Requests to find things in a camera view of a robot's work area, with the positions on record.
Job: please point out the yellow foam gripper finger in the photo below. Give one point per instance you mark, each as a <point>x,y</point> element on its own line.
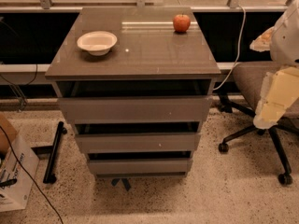
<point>279,92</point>
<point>262,42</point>

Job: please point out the white paper bowl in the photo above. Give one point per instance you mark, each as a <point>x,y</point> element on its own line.
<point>97,43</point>

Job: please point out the black metal bar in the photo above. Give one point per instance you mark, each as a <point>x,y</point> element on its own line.
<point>49,177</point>

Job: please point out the grey drawer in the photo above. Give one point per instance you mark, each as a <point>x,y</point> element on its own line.
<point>145,142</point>
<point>134,110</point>
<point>122,167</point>

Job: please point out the brown office chair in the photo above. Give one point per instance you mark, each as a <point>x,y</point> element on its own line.
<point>248,78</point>

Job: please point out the grey drawer cabinet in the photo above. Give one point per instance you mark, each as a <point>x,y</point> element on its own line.
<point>149,60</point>

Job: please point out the grey bottom drawer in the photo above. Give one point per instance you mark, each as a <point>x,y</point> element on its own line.
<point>122,167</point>

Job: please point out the white cardboard box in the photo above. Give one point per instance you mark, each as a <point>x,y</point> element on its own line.
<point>18,161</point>

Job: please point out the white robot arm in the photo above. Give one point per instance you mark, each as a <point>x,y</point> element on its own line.
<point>284,46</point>

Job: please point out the grey top drawer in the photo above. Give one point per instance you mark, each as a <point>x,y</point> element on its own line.
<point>134,110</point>

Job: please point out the grey middle drawer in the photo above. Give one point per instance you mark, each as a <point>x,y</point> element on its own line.
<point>145,142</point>

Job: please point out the red apple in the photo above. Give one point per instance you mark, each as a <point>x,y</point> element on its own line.
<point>181,23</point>

